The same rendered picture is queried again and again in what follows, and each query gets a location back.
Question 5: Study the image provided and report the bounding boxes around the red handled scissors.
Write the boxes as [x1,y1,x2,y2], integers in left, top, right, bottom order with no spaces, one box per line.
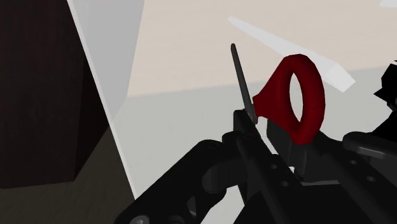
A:
[230,43,326,146]

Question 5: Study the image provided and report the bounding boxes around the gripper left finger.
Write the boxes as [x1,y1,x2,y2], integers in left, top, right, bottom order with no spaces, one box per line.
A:
[114,109,302,224]

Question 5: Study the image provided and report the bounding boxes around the black jagged object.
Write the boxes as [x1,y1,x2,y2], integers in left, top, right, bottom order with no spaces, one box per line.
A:
[373,59,397,137]

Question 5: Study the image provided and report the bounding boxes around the white long flat slab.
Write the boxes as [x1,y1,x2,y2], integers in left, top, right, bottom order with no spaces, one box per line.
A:
[227,16,356,93]

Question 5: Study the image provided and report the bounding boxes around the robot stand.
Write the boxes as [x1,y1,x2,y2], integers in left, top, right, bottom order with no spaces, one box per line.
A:
[0,0,110,190]

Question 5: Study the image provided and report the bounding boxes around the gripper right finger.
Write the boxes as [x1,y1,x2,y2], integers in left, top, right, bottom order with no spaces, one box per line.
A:
[267,119,397,218]

